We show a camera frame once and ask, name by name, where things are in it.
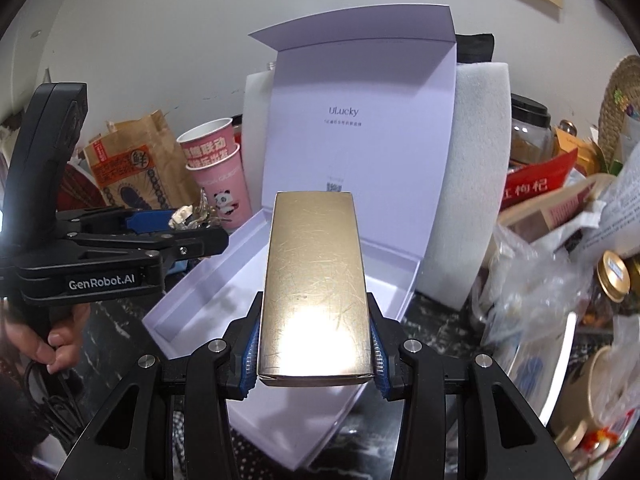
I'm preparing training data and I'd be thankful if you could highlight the gold butterfly hair clip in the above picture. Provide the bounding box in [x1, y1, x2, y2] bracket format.
[168, 188, 229, 231]

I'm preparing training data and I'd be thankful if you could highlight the gold rectangular box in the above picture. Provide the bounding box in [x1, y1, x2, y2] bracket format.
[257, 192, 373, 387]

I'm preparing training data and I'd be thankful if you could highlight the person's hand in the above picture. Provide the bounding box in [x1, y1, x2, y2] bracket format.
[2, 302, 91, 374]

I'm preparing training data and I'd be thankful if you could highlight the brown paper snack bag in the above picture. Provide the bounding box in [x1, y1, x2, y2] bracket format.
[84, 110, 200, 210]

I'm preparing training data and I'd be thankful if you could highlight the lower pink panda cup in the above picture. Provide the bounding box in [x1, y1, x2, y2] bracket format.
[186, 144, 253, 230]

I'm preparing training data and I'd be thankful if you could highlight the upper pink paper cup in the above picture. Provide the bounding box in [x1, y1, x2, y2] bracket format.
[177, 117, 239, 170]

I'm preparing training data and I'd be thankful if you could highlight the white foam block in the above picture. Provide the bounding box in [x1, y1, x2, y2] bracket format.
[241, 60, 511, 315]

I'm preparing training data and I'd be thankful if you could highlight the clear plastic bag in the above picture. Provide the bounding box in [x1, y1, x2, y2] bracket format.
[472, 224, 592, 347]

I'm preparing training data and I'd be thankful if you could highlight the red goji package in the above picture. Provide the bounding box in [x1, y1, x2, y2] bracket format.
[500, 150, 578, 210]

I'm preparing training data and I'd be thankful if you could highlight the gold lid jar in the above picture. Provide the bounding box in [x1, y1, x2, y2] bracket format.
[596, 250, 630, 304]

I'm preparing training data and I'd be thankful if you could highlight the glass jar black lid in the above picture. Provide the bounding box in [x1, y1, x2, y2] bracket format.
[510, 93, 553, 165]

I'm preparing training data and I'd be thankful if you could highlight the white printed paper sheet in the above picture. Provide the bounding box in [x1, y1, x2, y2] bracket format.
[576, 146, 640, 263]

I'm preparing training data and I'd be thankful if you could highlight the woven straw fan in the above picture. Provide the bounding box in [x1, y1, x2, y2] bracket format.
[598, 54, 640, 165]

